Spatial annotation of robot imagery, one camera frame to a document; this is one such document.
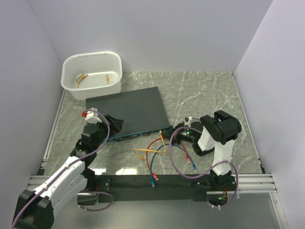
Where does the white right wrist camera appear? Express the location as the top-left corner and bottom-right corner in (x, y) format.
(183, 116), (203, 130)

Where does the black network switch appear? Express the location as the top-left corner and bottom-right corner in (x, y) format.
(86, 86), (172, 142)

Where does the white plastic tub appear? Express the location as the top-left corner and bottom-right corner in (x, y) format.
(61, 51), (122, 101)

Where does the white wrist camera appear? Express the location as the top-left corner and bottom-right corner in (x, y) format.
(183, 116), (203, 130)
(81, 107), (102, 124)

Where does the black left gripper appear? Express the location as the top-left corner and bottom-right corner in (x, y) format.
(93, 114), (123, 150)

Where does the orange cable piece in tub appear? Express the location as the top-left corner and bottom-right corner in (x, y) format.
(75, 73), (88, 87)

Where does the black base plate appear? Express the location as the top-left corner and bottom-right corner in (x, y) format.
(38, 168), (238, 206)

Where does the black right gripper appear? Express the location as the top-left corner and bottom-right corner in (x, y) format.
(162, 122), (196, 144)

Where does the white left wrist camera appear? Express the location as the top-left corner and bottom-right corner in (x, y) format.
(81, 107), (102, 124)

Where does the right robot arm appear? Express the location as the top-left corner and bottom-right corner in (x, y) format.
(169, 110), (242, 190)

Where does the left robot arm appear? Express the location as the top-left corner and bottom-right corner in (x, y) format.
(11, 111), (123, 229)

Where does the blue ethernet cable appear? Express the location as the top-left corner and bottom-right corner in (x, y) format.
(150, 144), (198, 187)

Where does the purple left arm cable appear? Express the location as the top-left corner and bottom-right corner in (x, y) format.
(11, 108), (113, 229)

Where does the orange ethernet cable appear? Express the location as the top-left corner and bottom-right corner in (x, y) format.
(132, 130), (168, 160)

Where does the aluminium rail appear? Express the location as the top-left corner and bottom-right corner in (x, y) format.
(30, 174), (276, 194)

